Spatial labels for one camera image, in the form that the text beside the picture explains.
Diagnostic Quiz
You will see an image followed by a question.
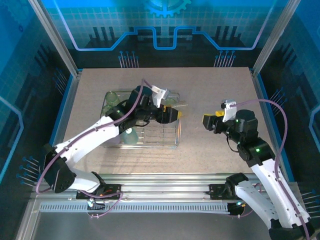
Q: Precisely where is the clear plastic cup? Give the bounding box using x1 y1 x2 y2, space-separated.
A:
172 99 190 110

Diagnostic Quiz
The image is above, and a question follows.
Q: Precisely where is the wire dish rack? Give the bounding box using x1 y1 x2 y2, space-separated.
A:
100 90 182 151

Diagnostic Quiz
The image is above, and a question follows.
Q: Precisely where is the teal plastic cup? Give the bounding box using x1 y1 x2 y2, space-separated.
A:
121 126 139 145

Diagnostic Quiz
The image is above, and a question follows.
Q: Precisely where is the blue table edge strip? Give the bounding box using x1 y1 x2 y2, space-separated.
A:
37 73 76 181
256 73 296 182

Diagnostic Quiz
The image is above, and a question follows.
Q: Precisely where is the small black circuit board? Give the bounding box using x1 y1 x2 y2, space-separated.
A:
227 201 247 216
86 198 106 211

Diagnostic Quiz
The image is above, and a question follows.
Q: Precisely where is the aluminium side rail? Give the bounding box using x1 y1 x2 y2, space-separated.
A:
249 68 286 177
46 69 83 176

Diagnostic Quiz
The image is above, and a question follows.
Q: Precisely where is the aluminium frame rail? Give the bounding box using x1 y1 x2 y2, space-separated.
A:
32 173 300 204

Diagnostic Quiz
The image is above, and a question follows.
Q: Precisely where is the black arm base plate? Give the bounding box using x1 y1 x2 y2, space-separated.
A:
209 183 235 201
99 183 123 201

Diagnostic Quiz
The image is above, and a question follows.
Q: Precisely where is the grey slotted cable duct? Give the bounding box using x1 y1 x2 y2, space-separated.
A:
39 201 232 214

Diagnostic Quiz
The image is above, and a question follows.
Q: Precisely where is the aluminium frame post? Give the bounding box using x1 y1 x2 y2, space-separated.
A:
251 0 301 76
27 0 81 76

